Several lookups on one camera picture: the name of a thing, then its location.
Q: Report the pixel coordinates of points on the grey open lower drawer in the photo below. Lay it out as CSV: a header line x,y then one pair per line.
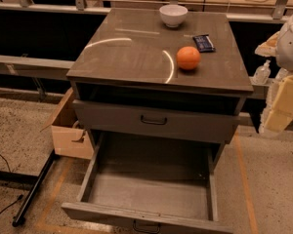
x,y
151,185

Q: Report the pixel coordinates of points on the grey metal rail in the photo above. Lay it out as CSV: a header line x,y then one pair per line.
x,y
35,67

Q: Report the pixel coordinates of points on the clear sanitizer bottle left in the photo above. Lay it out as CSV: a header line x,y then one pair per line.
x,y
262,73

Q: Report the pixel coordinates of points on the orange fruit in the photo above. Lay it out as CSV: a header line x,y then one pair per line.
x,y
188,58

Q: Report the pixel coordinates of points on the grey upper drawer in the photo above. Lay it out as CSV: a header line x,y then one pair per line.
x,y
155,122

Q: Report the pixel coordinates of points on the black metal floor bar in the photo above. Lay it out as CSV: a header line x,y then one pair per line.
x,y
19,218

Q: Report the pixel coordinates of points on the white ceramic bowl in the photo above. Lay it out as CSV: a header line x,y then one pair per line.
x,y
173,15

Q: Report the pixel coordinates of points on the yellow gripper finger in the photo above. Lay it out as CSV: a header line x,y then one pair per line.
x,y
268,48
278,113

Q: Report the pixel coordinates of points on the cardboard box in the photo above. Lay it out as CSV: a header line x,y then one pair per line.
x,y
69,137

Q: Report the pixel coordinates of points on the dark blue snack packet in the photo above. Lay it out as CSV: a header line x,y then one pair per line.
x,y
203,43

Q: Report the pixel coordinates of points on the grey wooden drawer cabinet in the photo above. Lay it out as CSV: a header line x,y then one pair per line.
x,y
131,60

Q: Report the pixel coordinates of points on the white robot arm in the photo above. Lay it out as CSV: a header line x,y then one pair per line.
x,y
284,52

